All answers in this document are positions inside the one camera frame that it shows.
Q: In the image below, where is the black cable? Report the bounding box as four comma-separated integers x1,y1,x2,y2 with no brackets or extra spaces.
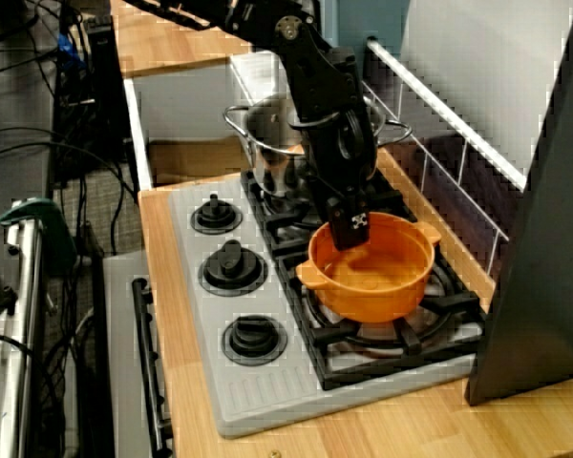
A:
0,124,139,259

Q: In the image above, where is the stainless steel pot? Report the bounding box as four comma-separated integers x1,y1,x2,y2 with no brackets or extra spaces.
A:
223,94,414,199

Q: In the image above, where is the dark grey side panel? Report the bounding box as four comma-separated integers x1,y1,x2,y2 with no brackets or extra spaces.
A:
465,0,573,406

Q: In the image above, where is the white toy oven door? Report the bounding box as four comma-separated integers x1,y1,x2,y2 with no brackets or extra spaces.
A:
102,252,173,458

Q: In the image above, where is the black oven door handle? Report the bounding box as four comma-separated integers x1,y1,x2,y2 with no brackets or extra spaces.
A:
131,278,173,454

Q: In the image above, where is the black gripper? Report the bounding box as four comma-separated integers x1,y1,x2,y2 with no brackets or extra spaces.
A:
308,112,379,252

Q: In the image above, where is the green clamp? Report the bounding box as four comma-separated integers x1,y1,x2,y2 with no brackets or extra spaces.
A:
0,198,80,278

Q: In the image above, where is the white sink basin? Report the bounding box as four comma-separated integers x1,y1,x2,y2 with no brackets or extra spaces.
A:
122,50,292,201

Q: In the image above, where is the black computer tower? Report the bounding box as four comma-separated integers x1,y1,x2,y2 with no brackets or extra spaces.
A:
52,13,135,182

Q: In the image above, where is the aluminium frame rail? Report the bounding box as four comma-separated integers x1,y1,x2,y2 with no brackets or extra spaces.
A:
0,204,47,458

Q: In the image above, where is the orange plastic pot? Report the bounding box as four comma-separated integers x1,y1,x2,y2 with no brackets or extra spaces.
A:
294,212,443,325

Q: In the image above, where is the blue cable bundle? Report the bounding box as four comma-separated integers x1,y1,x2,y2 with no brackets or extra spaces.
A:
58,31,86,71

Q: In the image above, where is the brown cardboard sheet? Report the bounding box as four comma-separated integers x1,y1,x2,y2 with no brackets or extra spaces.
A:
147,137,254,187

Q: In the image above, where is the black burner grate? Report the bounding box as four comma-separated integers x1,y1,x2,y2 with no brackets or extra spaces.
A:
274,247,488,392
240,164,407,259

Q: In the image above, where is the grey stove top plate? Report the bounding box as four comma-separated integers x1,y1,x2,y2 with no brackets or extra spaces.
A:
167,178,488,440

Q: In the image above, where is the black stove knob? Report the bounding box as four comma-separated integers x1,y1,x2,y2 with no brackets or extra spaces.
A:
199,238,270,297
221,314,289,367
190,193,244,236

